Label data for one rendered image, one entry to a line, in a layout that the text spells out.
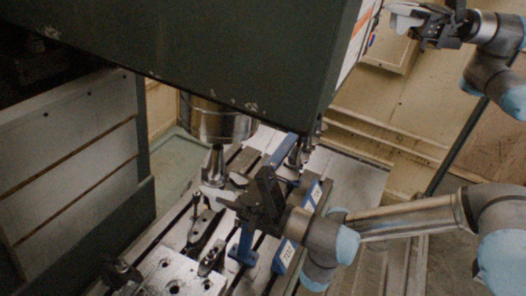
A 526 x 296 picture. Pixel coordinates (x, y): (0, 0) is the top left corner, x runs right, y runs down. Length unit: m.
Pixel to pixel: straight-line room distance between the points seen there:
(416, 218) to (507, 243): 0.22
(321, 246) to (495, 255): 0.30
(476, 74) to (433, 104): 0.70
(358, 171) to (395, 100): 0.40
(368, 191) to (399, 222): 0.97
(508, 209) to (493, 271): 0.11
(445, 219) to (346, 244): 0.21
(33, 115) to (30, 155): 0.10
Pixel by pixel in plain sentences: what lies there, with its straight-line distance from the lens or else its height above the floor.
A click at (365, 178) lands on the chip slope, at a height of 0.82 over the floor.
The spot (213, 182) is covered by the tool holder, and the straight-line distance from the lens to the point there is 0.78.
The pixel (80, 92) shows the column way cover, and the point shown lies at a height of 1.40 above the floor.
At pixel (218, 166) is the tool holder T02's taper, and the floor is 1.41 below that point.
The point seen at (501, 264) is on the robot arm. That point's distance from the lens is 0.66.
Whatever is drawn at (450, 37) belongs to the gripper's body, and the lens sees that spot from 0.93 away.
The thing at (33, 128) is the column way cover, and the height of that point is 1.37.
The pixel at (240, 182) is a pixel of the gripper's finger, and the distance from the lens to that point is 0.81.
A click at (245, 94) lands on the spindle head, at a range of 0.50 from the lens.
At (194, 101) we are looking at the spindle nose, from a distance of 0.62.
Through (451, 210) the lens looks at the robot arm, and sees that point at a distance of 0.80.
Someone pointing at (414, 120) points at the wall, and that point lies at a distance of 1.71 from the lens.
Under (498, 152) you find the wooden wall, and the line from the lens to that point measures 3.64.
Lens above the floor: 1.90
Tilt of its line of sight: 36 degrees down
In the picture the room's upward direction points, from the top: 11 degrees clockwise
